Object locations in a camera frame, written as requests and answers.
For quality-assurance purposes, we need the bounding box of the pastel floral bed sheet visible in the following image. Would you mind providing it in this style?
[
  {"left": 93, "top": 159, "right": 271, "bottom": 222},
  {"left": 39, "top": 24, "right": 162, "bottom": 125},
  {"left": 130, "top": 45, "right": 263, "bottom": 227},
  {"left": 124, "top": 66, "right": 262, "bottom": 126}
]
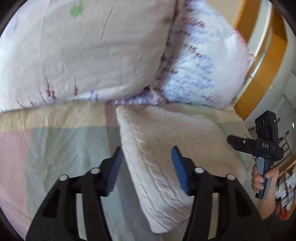
[{"left": 0, "top": 100, "right": 255, "bottom": 241}]

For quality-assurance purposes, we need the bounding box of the wooden glass-panel wardrobe door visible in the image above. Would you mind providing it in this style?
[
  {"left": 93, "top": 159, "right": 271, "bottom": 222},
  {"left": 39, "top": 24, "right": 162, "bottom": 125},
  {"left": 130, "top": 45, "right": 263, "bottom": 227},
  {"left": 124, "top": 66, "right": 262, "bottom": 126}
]
[{"left": 233, "top": 1, "right": 287, "bottom": 121}]

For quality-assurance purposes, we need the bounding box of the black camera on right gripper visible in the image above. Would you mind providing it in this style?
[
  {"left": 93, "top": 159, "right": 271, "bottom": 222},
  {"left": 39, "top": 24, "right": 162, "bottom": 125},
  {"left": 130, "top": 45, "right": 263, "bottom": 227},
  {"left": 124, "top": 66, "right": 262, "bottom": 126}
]
[{"left": 255, "top": 110, "right": 278, "bottom": 143}]

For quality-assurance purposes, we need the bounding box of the right forearm dark sleeve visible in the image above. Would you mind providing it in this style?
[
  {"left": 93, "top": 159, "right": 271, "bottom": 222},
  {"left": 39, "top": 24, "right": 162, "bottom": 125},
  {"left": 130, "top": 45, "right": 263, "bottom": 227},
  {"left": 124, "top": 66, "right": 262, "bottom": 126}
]
[{"left": 257, "top": 185, "right": 287, "bottom": 220}]

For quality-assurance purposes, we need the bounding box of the wooden shelf with clutter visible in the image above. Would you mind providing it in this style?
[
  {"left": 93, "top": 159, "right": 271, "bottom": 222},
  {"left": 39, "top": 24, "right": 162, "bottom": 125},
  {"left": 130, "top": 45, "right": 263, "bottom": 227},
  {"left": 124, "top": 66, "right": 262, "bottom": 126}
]
[{"left": 275, "top": 157, "right": 295, "bottom": 220}]

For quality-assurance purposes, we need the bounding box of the left pink floral pillow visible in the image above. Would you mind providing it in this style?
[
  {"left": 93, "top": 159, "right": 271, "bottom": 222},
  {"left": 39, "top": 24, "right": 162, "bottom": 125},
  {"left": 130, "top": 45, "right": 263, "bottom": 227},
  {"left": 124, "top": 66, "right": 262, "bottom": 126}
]
[{"left": 1, "top": 1, "right": 176, "bottom": 112}]

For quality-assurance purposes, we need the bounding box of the right pink lavender pillow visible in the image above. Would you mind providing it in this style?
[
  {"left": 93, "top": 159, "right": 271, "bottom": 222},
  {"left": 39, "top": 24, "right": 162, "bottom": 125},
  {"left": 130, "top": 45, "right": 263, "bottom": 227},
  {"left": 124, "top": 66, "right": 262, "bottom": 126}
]
[{"left": 114, "top": 1, "right": 253, "bottom": 109}]

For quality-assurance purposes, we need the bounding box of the beige cable-knit sweater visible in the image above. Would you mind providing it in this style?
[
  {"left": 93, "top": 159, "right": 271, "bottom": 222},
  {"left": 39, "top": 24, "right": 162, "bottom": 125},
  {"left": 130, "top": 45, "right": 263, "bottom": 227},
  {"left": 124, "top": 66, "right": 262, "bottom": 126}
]
[{"left": 116, "top": 104, "right": 252, "bottom": 234}]

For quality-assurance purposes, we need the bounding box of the person's right hand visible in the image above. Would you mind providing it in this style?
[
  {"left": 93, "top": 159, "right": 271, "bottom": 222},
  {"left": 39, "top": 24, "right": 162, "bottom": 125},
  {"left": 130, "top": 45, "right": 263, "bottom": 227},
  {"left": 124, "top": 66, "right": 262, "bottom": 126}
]
[{"left": 251, "top": 165, "right": 279, "bottom": 194}]

